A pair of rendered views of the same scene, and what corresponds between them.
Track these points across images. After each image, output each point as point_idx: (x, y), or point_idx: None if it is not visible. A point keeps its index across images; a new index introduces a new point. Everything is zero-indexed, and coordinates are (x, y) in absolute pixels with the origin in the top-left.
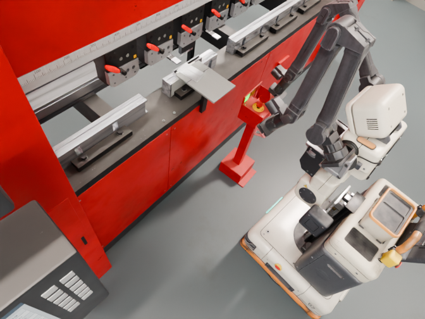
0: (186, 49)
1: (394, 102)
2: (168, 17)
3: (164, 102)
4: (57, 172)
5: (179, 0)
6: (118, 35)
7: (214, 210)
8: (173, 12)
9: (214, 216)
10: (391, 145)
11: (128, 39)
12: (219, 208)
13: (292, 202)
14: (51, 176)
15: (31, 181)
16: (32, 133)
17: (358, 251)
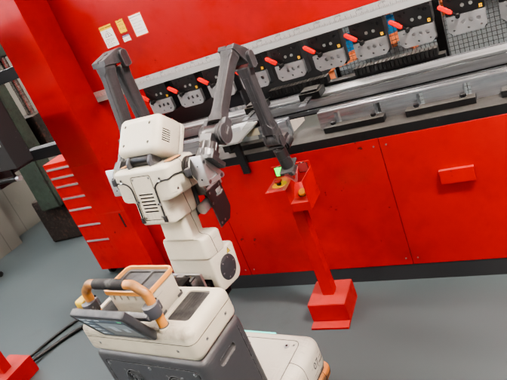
0: (233, 105)
1: (135, 125)
2: (187, 70)
3: (221, 151)
4: (84, 137)
5: (192, 59)
6: (149, 78)
7: (262, 324)
8: (191, 67)
9: (253, 329)
10: (130, 172)
11: (157, 81)
12: (267, 327)
13: (267, 341)
14: (81, 138)
15: (72, 133)
16: (65, 105)
17: (109, 303)
